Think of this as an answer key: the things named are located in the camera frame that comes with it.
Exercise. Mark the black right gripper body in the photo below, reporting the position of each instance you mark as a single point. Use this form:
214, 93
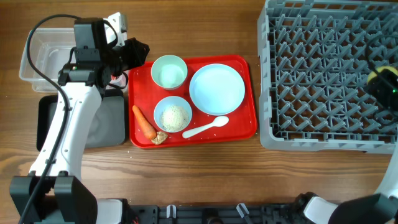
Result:
379, 91

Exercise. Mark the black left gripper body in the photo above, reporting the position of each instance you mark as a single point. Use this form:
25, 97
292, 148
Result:
125, 57

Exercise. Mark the yellow plastic cup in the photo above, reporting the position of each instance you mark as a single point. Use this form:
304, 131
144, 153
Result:
378, 71

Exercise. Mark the pale green bowl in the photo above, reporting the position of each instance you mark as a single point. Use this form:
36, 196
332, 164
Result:
169, 72

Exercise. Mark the light blue rice bowl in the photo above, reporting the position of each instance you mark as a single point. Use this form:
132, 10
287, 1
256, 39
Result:
172, 114

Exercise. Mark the light blue plate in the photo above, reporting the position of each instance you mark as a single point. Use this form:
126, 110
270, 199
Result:
217, 89

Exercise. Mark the red snack wrapper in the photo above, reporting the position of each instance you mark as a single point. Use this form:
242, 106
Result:
120, 81

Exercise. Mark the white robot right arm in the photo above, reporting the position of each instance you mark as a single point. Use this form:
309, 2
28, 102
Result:
380, 207

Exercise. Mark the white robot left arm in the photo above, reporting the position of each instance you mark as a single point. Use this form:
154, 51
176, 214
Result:
52, 191

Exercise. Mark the grey-blue dishwasher rack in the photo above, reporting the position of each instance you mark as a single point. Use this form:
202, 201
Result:
314, 59

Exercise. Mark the black waste tray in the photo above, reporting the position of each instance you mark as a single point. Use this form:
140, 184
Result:
108, 127

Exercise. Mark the red plastic tray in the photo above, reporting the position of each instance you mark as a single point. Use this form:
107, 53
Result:
145, 94

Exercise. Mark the orange carrot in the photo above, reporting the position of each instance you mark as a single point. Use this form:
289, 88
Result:
147, 129

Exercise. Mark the clear plastic bin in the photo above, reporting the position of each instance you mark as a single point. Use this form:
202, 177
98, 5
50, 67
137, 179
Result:
49, 52

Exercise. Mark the beige food scrap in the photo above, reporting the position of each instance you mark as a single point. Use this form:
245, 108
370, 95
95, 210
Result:
160, 138

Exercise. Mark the white plastic spoon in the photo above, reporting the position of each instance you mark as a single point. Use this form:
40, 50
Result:
219, 121

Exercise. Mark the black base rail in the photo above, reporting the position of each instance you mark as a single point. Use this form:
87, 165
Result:
264, 214

